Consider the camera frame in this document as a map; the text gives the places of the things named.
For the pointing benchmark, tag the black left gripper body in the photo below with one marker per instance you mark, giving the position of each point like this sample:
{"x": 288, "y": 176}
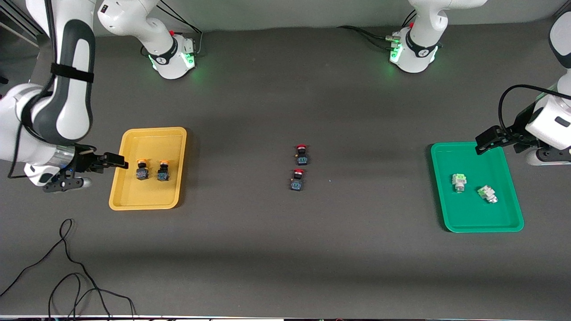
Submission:
{"x": 516, "y": 129}

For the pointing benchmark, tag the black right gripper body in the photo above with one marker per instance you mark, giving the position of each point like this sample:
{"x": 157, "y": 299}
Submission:
{"x": 83, "y": 162}

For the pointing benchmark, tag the yellow push button switch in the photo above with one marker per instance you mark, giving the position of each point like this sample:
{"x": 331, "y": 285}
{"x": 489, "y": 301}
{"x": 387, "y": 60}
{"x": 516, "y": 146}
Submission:
{"x": 163, "y": 174}
{"x": 142, "y": 174}

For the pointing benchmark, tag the green push button switch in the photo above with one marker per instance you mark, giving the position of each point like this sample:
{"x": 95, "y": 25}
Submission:
{"x": 459, "y": 180}
{"x": 487, "y": 193}

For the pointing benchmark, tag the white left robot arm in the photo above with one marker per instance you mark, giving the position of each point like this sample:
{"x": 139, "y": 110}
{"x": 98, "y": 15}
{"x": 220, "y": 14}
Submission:
{"x": 424, "y": 26}

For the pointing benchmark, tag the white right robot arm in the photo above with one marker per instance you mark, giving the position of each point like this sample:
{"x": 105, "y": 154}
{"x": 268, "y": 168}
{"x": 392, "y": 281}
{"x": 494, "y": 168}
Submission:
{"x": 134, "y": 18}

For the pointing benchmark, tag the yellow plastic tray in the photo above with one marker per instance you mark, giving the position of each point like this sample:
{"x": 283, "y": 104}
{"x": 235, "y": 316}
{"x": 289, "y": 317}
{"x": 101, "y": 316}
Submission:
{"x": 147, "y": 196}

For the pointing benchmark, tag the green plastic tray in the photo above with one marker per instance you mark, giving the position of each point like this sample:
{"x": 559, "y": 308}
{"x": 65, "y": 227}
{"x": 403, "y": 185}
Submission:
{"x": 473, "y": 214}

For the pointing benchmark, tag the red push button switch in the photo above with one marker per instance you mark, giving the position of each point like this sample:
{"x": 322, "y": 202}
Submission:
{"x": 297, "y": 183}
{"x": 302, "y": 158}

